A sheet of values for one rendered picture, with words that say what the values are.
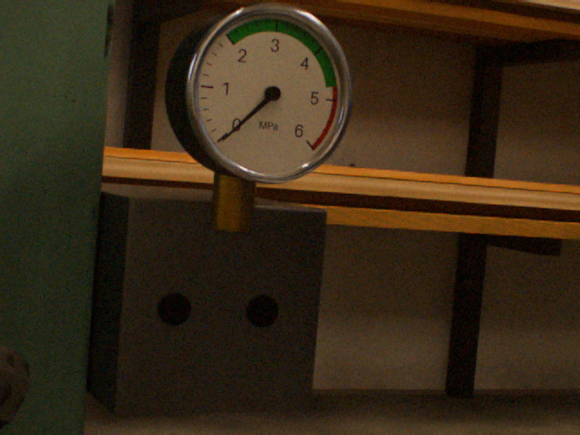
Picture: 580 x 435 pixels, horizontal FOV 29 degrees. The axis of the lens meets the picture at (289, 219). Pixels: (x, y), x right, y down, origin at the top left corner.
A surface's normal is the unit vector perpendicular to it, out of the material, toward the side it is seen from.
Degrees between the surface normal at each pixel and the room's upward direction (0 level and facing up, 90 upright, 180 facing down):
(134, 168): 89
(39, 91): 90
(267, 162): 90
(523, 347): 90
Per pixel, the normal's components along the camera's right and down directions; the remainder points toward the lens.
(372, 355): 0.36, 0.08
